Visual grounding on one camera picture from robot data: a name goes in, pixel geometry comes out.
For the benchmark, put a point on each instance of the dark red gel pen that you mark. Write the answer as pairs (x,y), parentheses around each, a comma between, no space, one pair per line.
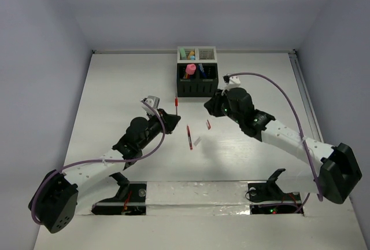
(189,137)

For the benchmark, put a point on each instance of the red pen cap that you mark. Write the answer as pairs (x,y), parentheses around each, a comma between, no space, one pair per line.
(208,124)

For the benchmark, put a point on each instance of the pink capped marker bundle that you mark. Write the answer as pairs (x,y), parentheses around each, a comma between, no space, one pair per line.
(190,70)

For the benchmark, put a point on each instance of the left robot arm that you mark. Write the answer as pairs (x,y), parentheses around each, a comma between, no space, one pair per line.
(55,201)

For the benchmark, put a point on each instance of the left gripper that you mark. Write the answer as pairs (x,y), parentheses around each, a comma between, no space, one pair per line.
(169,120)

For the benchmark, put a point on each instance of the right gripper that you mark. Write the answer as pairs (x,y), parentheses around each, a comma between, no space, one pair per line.
(212,105)

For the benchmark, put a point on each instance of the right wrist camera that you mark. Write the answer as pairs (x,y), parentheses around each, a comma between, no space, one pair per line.
(231,82)

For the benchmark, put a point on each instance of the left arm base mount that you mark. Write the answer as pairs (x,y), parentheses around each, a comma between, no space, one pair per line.
(129,200)

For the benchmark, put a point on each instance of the black slotted organizer box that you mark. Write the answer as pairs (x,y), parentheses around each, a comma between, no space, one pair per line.
(197,86)

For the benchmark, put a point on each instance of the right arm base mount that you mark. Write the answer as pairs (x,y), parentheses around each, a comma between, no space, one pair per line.
(266,198)

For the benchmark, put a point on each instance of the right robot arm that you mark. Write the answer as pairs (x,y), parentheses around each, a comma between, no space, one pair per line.
(336,167)

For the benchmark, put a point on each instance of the white slotted organizer box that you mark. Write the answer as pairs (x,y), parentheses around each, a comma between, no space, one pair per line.
(203,54)

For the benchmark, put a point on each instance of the green highlighter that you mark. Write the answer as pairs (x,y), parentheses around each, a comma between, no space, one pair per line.
(182,53)

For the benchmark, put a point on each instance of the clear cap near pens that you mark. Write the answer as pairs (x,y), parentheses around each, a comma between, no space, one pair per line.
(197,141)

